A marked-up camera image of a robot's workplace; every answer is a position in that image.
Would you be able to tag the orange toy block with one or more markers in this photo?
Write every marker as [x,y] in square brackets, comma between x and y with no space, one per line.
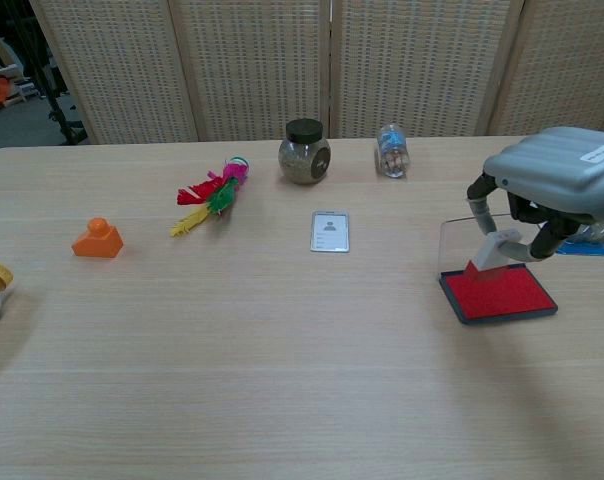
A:
[98,245]

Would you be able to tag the grey ID card holder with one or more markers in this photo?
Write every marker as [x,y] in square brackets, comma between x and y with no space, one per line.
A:
[330,232]

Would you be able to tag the glass jar black lid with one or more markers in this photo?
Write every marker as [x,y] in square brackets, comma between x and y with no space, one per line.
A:
[302,160]

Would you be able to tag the red ink pad clear lid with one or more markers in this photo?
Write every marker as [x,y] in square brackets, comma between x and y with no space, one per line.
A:
[502,300]

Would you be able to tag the black tripod stand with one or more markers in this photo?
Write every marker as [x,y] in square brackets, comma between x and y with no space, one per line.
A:
[64,125]

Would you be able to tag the colourful feather toy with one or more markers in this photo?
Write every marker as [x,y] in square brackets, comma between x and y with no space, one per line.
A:
[221,196]

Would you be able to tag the wooden folding screen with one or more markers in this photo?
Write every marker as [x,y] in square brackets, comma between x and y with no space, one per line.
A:
[262,65]

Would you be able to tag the clear plastic tube of clips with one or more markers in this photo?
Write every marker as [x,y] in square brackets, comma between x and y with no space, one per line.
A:
[393,155]

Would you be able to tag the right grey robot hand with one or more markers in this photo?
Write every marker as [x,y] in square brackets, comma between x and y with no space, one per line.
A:
[557,170]

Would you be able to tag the blue correction tape pack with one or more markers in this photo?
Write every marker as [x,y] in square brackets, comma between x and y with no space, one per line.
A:
[594,247]

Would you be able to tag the red and clear stamp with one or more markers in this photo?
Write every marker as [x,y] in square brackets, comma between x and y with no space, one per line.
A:
[491,252]

